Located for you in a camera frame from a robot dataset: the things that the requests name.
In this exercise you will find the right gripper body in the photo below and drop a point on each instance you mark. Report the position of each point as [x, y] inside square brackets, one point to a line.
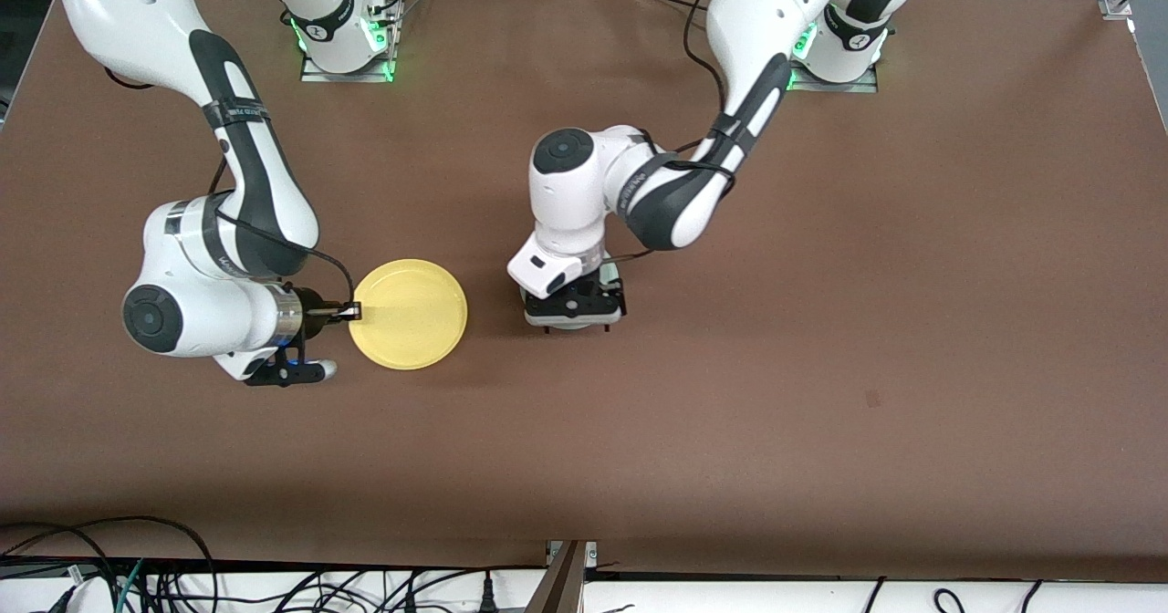
[316, 316]

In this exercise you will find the pale green plate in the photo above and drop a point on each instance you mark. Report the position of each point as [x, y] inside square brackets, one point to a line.
[610, 275]

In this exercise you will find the yellow plate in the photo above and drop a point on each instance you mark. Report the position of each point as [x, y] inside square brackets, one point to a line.
[411, 316]

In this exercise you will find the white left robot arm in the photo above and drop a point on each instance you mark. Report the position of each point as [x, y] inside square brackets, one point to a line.
[757, 20]

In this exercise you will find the brown table cover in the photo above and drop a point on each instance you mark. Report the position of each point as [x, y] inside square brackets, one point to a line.
[821, 321]

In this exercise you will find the black power plug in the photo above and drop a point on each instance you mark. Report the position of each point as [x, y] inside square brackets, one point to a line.
[487, 599]

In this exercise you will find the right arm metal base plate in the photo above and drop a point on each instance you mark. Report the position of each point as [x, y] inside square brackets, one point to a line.
[310, 75]

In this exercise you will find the aluminium profile post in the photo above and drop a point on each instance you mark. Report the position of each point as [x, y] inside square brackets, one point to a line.
[566, 586]

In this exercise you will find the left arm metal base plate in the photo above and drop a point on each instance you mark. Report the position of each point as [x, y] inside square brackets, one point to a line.
[862, 87]

